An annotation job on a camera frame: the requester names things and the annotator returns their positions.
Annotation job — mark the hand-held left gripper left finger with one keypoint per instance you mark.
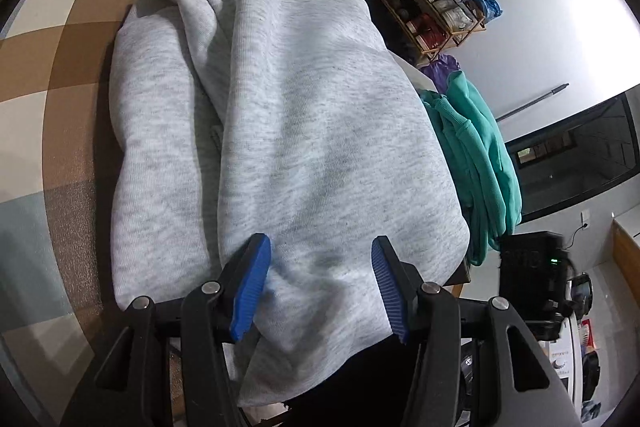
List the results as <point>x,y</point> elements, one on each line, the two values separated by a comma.
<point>247,292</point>

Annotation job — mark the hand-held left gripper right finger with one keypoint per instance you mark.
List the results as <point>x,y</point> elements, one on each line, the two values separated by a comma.
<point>387,292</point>

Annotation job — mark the light grey hoodie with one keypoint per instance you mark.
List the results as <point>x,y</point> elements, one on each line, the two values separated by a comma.
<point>300,132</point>

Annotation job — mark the white appliance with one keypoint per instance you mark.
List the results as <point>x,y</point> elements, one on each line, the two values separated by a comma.
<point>570,357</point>

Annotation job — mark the wooden cabinet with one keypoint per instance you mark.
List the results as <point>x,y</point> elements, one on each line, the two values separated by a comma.
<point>627,247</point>

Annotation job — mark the black television screen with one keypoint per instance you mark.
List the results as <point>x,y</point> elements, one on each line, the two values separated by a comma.
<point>575,157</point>

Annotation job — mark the teal sweatshirt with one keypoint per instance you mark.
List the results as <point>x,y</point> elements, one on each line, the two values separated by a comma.
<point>480,157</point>

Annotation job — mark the metal rod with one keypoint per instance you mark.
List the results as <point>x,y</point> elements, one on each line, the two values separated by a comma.
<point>532,103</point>

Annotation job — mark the purple garment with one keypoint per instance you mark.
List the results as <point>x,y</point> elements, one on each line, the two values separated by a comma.
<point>440,69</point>

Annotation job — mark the blue bag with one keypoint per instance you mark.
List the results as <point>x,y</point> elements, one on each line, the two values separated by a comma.
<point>487,4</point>

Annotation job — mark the dark bag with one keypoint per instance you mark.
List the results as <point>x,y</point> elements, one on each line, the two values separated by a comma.
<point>385,22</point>

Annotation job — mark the checked tablecloth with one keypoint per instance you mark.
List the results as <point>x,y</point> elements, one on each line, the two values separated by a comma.
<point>60,82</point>

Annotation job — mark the wall outlet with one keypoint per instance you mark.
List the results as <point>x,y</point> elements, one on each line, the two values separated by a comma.
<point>585,219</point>

